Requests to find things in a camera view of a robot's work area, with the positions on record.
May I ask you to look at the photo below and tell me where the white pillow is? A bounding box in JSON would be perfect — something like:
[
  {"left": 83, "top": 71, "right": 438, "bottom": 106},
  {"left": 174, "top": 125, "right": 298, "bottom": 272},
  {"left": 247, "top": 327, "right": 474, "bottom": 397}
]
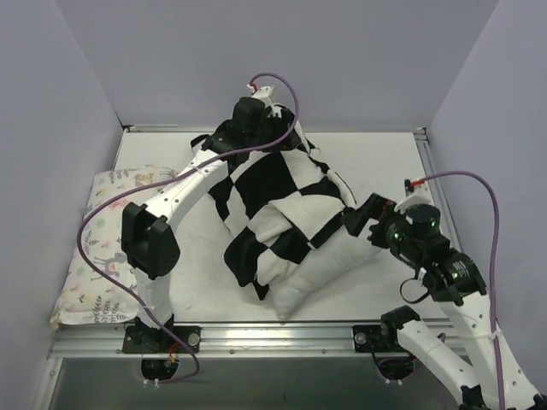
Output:
[{"left": 270, "top": 210, "right": 380, "bottom": 322}]

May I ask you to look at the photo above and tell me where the black white checkered pillowcase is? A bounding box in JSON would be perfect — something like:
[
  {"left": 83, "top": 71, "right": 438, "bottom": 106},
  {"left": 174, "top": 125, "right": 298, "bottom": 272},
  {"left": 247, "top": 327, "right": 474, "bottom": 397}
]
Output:
[{"left": 209, "top": 126, "right": 356, "bottom": 300}]

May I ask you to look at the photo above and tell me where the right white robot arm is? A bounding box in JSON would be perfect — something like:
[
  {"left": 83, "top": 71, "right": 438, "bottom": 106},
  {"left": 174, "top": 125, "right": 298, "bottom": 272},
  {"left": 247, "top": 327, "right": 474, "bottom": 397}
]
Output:
[{"left": 344, "top": 194, "right": 546, "bottom": 409}]

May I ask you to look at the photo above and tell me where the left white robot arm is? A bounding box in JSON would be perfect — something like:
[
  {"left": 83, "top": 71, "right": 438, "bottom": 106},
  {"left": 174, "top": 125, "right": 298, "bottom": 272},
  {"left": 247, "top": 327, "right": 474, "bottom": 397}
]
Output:
[{"left": 121, "top": 97, "right": 297, "bottom": 351}]

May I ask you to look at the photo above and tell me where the floral patterned pillow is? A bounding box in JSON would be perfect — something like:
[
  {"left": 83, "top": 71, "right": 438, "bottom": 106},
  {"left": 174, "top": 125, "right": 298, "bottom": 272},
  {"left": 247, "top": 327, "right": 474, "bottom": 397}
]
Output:
[{"left": 50, "top": 166, "right": 177, "bottom": 329}]

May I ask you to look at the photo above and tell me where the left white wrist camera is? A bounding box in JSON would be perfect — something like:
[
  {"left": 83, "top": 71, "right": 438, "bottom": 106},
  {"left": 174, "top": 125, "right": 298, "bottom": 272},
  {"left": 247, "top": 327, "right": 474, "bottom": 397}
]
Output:
[{"left": 246, "top": 83, "right": 281, "bottom": 117}]

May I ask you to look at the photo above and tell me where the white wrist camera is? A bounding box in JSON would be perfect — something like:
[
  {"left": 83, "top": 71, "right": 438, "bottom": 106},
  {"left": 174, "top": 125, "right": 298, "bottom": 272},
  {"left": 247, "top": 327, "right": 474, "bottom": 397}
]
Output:
[
  {"left": 395, "top": 179, "right": 432, "bottom": 214},
  {"left": 246, "top": 83, "right": 281, "bottom": 117}
]

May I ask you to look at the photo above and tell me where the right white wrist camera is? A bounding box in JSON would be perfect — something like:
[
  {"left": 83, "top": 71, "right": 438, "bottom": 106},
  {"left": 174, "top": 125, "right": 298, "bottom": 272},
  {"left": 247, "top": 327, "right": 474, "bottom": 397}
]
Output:
[{"left": 395, "top": 179, "right": 432, "bottom": 214}]

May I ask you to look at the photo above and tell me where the right aluminium rail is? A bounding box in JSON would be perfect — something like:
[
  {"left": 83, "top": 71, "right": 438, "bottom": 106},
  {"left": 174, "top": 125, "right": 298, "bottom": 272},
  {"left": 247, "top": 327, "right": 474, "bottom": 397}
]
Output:
[{"left": 413, "top": 127, "right": 461, "bottom": 250}]

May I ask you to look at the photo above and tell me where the aluminium rail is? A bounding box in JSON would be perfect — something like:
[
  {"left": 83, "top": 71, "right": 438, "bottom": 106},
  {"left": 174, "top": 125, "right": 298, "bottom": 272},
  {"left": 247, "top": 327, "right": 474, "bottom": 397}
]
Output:
[
  {"left": 413, "top": 127, "right": 461, "bottom": 250},
  {"left": 47, "top": 319, "right": 471, "bottom": 359}
]

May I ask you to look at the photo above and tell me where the thin black cable loop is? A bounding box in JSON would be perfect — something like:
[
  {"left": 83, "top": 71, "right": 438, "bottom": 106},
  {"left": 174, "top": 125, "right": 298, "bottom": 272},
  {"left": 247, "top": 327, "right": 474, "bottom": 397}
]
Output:
[{"left": 399, "top": 272, "right": 432, "bottom": 305}]

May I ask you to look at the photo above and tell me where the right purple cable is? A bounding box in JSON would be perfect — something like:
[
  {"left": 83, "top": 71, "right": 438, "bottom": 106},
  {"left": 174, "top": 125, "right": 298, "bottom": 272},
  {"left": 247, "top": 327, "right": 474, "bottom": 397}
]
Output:
[{"left": 409, "top": 170, "right": 503, "bottom": 410}]

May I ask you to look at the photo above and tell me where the purple cable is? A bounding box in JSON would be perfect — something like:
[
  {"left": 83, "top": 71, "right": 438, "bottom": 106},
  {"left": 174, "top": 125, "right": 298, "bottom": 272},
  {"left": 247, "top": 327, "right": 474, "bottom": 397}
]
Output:
[
  {"left": 78, "top": 73, "right": 299, "bottom": 382},
  {"left": 409, "top": 170, "right": 503, "bottom": 410}
]

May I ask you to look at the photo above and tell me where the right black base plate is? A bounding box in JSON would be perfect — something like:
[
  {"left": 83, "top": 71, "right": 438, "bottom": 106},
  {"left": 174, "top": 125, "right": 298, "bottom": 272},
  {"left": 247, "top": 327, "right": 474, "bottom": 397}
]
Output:
[{"left": 352, "top": 324, "right": 405, "bottom": 354}]

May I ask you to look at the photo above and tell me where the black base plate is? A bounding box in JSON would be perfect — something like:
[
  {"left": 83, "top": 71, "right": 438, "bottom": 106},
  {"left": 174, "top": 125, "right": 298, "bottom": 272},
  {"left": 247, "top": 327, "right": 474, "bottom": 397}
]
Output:
[
  {"left": 352, "top": 324, "right": 405, "bottom": 354},
  {"left": 121, "top": 324, "right": 201, "bottom": 354}
]

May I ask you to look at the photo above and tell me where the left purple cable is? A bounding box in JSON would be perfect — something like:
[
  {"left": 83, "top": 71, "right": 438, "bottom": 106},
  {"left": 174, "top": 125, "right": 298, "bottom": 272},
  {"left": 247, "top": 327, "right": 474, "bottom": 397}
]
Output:
[{"left": 78, "top": 73, "right": 299, "bottom": 382}]

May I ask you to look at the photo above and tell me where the front aluminium rail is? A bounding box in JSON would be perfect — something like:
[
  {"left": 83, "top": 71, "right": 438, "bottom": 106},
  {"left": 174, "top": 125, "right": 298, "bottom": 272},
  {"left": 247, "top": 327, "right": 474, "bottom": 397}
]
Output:
[{"left": 47, "top": 319, "right": 471, "bottom": 359}]

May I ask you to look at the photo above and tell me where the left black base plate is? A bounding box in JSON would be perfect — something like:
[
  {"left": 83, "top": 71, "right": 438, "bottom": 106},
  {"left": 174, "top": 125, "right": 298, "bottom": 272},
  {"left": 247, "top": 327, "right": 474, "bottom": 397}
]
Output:
[{"left": 121, "top": 324, "right": 201, "bottom": 354}]

